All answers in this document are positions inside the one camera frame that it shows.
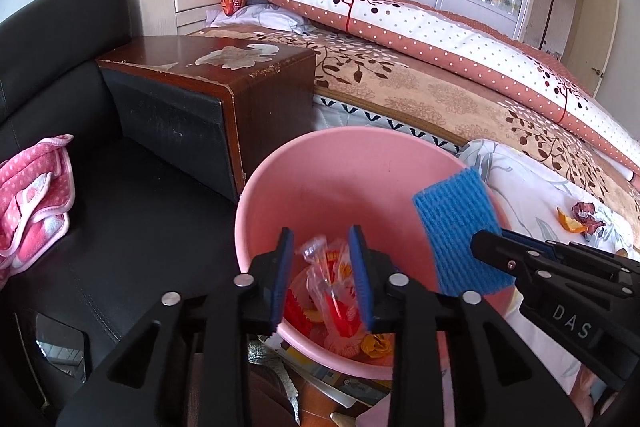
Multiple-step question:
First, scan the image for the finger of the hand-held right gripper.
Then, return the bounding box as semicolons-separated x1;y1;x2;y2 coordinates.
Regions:
470;229;640;304
500;229;640;280

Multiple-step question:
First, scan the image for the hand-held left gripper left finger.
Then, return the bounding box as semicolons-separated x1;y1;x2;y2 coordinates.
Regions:
55;227;296;427

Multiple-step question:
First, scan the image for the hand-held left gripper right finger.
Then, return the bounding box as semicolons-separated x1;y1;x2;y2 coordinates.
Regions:
348;223;583;427

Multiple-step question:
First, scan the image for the clear red printed wrapper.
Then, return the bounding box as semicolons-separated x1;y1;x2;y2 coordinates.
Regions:
297;234;366;340

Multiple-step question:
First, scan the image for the red foam fruit net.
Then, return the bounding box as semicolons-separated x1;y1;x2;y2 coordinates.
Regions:
285;267;331;338

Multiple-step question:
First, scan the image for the blue scouring cloth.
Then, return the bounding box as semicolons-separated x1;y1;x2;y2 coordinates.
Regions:
412;167;516;298

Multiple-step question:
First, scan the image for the pink plastic basin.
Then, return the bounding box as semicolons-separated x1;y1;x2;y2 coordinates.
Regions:
234;127;513;380

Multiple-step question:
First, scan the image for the orange peel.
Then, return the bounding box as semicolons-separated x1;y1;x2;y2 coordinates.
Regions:
556;207;588;234

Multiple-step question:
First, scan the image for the white floral cloth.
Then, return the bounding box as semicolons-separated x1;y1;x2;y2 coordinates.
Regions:
457;139;640;258

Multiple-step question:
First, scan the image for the crumpled red wrapper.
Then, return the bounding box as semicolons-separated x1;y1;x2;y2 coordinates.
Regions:
571;201;608;240

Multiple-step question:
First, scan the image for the black leather sofa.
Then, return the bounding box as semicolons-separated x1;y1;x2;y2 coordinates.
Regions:
0;0;301;427

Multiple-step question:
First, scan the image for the white quilted mattress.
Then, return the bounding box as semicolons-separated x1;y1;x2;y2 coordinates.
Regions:
312;94;463;155

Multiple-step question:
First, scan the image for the beige floral blanket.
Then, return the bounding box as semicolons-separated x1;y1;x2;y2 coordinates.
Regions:
187;27;640;218

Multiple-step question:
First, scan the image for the dark wooden nightstand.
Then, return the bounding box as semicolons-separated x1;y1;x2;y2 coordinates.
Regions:
95;36;317;205

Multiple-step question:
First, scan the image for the white polka dot quilt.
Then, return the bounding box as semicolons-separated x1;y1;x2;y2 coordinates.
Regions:
234;0;640;175

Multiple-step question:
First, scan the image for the pink polka dot cloth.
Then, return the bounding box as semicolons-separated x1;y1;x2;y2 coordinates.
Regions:
0;134;76;288

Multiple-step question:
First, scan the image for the white pillow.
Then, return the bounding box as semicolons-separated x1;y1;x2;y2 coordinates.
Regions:
207;3;313;32

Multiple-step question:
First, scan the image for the cream door with handle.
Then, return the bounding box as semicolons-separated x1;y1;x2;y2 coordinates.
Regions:
565;0;621;98

